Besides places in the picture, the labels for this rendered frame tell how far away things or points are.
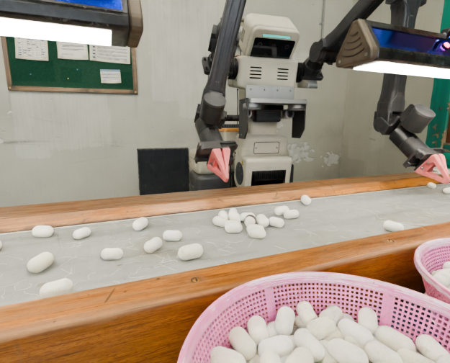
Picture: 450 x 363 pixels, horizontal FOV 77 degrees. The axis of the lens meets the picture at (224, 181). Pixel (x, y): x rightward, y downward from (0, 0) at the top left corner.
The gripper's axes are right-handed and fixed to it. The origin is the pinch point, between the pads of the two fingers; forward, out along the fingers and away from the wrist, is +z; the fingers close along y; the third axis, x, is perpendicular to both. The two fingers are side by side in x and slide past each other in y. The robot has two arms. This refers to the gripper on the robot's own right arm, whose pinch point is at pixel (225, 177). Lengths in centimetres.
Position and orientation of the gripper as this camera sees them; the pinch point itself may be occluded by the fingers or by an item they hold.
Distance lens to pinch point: 67.2
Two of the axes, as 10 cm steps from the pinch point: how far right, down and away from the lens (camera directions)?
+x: -2.4, 6.3, 7.4
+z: 2.9, 7.7, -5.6
